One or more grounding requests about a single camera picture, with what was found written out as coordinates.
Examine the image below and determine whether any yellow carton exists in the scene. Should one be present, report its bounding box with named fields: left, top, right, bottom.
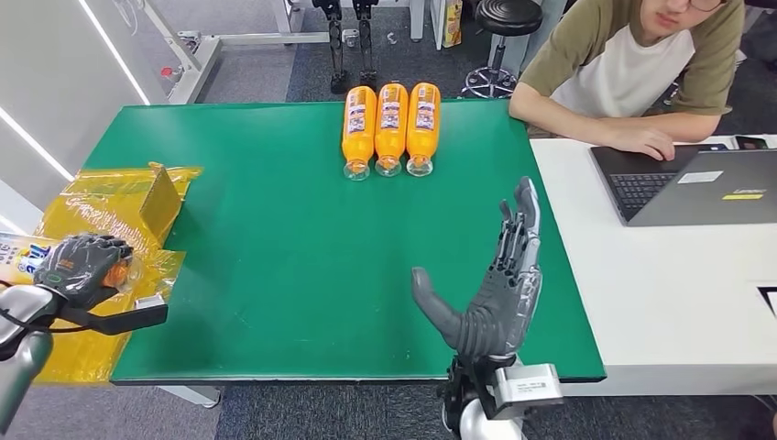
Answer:
left=441, top=0, right=464, bottom=50

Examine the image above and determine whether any person's hand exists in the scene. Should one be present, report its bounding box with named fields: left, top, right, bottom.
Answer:
left=607, top=124, right=677, bottom=162

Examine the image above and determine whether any black round stool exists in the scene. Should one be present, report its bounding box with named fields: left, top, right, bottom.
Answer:
left=459, top=0, right=544, bottom=100

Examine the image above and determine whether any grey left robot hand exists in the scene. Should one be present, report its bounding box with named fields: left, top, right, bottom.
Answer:
left=33, top=233, right=135, bottom=312

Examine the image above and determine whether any green table mat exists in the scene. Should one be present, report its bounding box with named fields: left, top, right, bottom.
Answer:
left=82, top=100, right=608, bottom=387

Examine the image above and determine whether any white metal desk frame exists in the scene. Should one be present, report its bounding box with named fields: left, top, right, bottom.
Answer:
left=140, top=0, right=362, bottom=105

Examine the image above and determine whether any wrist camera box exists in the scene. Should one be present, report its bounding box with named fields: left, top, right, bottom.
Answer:
left=60, top=294, right=170, bottom=337
left=490, top=363, right=564, bottom=422

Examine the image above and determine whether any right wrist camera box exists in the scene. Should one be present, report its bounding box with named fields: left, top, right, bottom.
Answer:
left=490, top=363, right=564, bottom=422

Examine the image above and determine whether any person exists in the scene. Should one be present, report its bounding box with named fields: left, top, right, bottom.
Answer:
left=509, top=0, right=747, bottom=162

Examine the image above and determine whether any orange bottle with label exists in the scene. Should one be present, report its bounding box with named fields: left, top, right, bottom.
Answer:
left=341, top=85, right=378, bottom=182
left=373, top=83, right=410, bottom=179
left=405, top=82, right=442, bottom=178
left=0, top=233, right=145, bottom=292

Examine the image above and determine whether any grey laptop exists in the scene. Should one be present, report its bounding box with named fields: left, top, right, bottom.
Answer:
left=588, top=144, right=777, bottom=228

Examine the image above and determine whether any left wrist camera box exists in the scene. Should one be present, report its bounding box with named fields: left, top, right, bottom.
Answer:
left=60, top=294, right=170, bottom=337

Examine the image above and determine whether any white table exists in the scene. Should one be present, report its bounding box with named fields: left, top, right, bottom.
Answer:
left=529, top=134, right=777, bottom=397

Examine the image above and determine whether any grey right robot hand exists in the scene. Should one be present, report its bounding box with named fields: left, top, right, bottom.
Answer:
left=410, top=176, right=543, bottom=364

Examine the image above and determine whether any yellow film wrapped cardboard box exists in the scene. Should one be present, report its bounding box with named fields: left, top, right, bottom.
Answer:
left=0, top=162, right=204, bottom=385

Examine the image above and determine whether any black robot leg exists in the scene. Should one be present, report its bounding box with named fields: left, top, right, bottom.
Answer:
left=311, top=0, right=351, bottom=95
left=352, top=0, right=379, bottom=87

